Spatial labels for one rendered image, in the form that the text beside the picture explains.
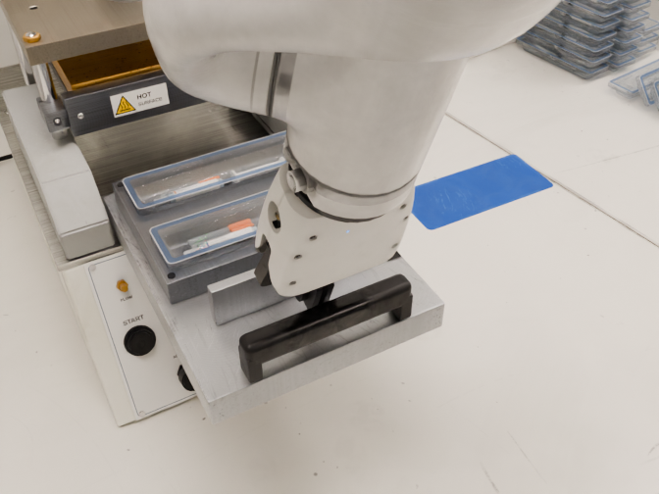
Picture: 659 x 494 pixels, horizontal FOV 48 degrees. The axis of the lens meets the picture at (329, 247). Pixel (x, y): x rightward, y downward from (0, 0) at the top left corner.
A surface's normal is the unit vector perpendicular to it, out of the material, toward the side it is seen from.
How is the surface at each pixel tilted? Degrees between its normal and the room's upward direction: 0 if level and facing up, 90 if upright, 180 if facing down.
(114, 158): 0
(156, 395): 65
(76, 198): 41
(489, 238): 0
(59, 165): 0
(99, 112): 90
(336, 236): 107
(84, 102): 90
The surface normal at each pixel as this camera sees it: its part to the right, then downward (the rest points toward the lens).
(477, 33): 0.10, 0.99
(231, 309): 0.48, 0.58
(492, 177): 0.00, -0.75
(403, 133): 0.32, 0.84
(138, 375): 0.43, 0.21
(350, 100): -0.34, 0.78
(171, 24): -0.77, 0.44
